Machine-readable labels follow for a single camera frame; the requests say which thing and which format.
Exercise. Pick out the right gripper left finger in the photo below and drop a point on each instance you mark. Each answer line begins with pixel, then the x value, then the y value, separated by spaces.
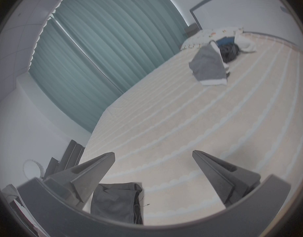
pixel 89 174

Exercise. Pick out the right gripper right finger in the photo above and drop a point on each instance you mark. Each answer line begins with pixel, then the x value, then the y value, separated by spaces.
pixel 228 176

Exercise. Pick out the black T-shirt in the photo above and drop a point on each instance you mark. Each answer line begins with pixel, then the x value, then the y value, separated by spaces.
pixel 114 201

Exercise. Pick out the bed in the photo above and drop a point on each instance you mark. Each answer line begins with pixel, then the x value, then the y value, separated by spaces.
pixel 191 120

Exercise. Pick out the blue-green curtain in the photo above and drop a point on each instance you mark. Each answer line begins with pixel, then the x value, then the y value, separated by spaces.
pixel 122 28
pixel 67 83

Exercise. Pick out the grey garment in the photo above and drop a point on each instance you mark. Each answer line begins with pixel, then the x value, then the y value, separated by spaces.
pixel 207 65

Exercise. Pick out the black shiny garment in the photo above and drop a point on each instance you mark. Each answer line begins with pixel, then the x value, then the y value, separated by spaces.
pixel 229 53

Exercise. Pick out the white garment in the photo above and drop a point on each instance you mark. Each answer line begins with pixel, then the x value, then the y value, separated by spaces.
pixel 245 43

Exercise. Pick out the dark blue garment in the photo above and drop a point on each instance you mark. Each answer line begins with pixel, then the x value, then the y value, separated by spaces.
pixel 225 40

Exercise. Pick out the white printed pillow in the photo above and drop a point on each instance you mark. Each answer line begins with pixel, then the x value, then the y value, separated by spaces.
pixel 198 39

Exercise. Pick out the grey bedside table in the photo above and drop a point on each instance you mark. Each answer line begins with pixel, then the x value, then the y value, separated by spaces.
pixel 191 30

